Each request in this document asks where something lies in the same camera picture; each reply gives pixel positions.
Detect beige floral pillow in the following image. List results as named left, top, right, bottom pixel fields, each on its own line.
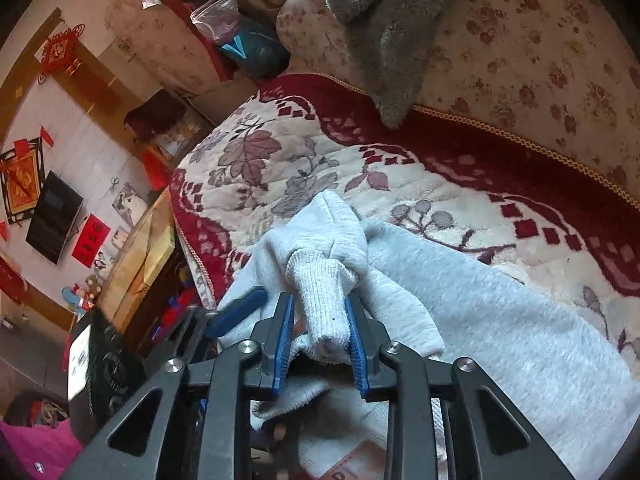
left=111, top=0, right=236, bottom=93

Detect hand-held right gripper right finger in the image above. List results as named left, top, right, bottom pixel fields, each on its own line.
left=344, top=292, right=576, bottom=480

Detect grey fleece garment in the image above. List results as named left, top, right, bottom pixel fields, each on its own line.
left=322, top=0, right=471, bottom=130

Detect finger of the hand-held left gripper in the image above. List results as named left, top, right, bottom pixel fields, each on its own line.
left=206, top=286, right=269, bottom=342

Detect magenta cloth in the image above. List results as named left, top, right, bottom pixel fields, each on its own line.
left=0, top=420, right=83, bottom=480

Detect yellow wooden table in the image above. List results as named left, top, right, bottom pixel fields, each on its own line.
left=95, top=187, right=178, bottom=331

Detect dark cloth on box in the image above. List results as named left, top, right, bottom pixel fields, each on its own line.
left=124, top=89, right=188, bottom=143

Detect red wall poster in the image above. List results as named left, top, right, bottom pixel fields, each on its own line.
left=71, top=214, right=112, bottom=268

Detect framed red wall picture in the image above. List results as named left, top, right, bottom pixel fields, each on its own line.
left=0, top=137, right=48, bottom=226

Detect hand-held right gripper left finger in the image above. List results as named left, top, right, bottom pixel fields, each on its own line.
left=62, top=291, right=301, bottom=480

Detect beige floral quilt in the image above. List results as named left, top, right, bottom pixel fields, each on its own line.
left=277, top=0, right=640, bottom=211

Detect clear plastic bag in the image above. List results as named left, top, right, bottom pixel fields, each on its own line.
left=190, top=0, right=246, bottom=44

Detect light grey sweatshirt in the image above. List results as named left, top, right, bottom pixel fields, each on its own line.
left=215, top=189, right=633, bottom=480

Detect photo wall poster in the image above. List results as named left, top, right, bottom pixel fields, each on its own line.
left=112, top=182, right=149, bottom=227

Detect red white floral plush blanket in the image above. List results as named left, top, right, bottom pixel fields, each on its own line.
left=169, top=72, right=640, bottom=361

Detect colourful toy figures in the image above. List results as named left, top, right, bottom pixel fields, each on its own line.
left=62, top=280, right=104, bottom=317

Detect blue bag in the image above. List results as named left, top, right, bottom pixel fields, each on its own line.
left=219, top=19, right=291, bottom=79

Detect black flat screen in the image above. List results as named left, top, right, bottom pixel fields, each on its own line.
left=25, top=170, right=85, bottom=265

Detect red knot wall ornament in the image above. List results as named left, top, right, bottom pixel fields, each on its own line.
left=37, top=22, right=86, bottom=83

